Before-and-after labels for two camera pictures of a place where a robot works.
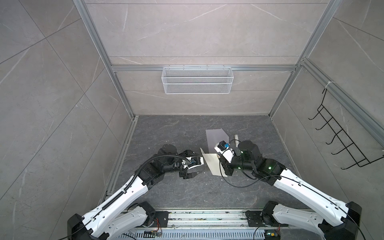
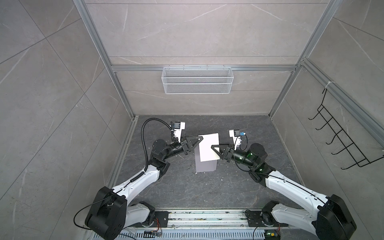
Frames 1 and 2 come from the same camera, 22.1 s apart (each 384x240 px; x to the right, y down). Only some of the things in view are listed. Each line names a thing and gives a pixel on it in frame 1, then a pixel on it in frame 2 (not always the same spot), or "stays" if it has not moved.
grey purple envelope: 214,136 -> 206,166
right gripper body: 236,163 -> 230,155
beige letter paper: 213,162 -> 207,153
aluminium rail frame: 204,219 stays
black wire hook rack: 359,157 stays
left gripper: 190,175 -> 185,145
